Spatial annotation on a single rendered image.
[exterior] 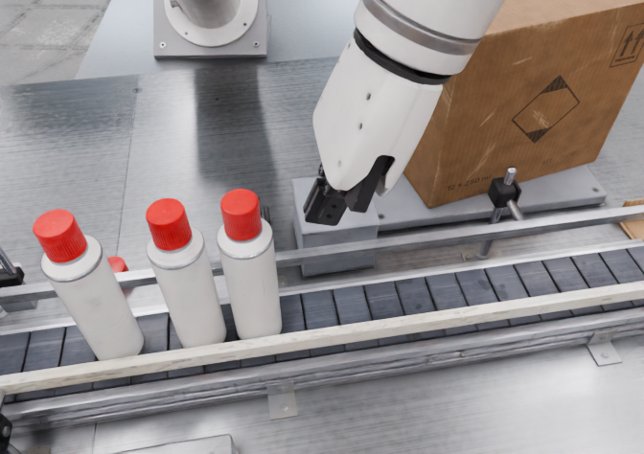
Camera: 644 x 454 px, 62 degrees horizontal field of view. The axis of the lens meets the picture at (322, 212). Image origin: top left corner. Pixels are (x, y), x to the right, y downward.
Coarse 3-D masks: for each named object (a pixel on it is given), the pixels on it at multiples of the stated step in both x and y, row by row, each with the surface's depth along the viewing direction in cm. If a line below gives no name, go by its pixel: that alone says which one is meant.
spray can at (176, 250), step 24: (168, 216) 44; (168, 240) 45; (192, 240) 47; (168, 264) 46; (192, 264) 47; (168, 288) 49; (192, 288) 49; (216, 288) 54; (192, 312) 52; (216, 312) 55; (192, 336) 55; (216, 336) 57
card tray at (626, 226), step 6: (636, 198) 76; (642, 198) 76; (624, 204) 76; (630, 204) 76; (636, 204) 77; (642, 204) 77; (624, 222) 78; (630, 222) 78; (636, 222) 78; (642, 222) 78; (624, 228) 77; (630, 228) 77; (636, 228) 77; (642, 228) 77; (630, 234) 76; (636, 234) 76; (642, 234) 76
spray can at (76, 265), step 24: (48, 216) 44; (72, 216) 44; (48, 240) 43; (72, 240) 44; (96, 240) 48; (48, 264) 46; (72, 264) 46; (96, 264) 47; (72, 288) 46; (96, 288) 48; (120, 288) 52; (72, 312) 50; (96, 312) 50; (120, 312) 52; (96, 336) 52; (120, 336) 54
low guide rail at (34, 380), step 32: (608, 288) 60; (640, 288) 60; (384, 320) 57; (416, 320) 57; (448, 320) 57; (480, 320) 59; (160, 352) 55; (192, 352) 55; (224, 352) 55; (256, 352) 56; (0, 384) 52; (32, 384) 53; (64, 384) 54
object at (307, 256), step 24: (552, 216) 61; (576, 216) 61; (600, 216) 61; (624, 216) 62; (384, 240) 59; (408, 240) 59; (432, 240) 59; (456, 240) 60; (480, 240) 60; (216, 264) 56; (288, 264) 58; (0, 288) 54; (24, 288) 54; (48, 288) 54
